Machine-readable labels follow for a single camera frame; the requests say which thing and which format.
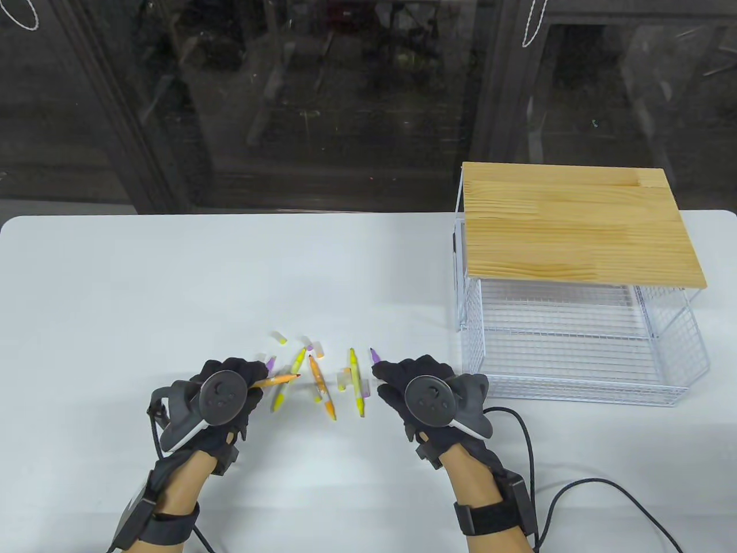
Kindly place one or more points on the person's left hand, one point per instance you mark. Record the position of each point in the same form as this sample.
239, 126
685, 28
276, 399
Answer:
253, 371

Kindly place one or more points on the person's right hand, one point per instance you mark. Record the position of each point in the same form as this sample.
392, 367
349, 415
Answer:
426, 366

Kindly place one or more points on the orange double-ended highlighter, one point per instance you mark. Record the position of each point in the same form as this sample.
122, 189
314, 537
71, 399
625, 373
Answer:
282, 379
329, 408

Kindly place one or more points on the yellow double-ended highlighter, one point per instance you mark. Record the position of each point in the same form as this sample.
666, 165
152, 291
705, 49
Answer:
280, 397
354, 363

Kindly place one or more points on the group of clear highlighter caps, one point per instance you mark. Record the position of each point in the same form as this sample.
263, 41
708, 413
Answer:
281, 339

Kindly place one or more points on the person's right forearm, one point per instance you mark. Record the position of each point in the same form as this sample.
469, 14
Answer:
478, 484

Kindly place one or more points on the person's left forearm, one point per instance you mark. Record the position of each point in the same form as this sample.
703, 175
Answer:
184, 484

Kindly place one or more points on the black right hand controller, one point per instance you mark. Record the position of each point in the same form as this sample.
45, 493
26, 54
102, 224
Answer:
432, 400

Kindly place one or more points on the black hand controller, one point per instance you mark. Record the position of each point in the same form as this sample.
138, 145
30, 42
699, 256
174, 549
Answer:
432, 400
221, 397

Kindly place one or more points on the black left hand controller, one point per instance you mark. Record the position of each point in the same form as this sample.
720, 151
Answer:
221, 397

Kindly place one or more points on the black right wrist sensor box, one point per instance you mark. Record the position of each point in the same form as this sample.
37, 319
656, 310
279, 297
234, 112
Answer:
523, 507

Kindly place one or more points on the black wrist sensor box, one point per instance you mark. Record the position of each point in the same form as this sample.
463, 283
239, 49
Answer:
132, 518
523, 507

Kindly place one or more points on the black left wrist sensor box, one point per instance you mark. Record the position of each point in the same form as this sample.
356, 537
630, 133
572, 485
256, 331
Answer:
132, 518

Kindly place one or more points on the dark window mullion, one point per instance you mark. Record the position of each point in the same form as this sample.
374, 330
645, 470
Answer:
132, 127
495, 103

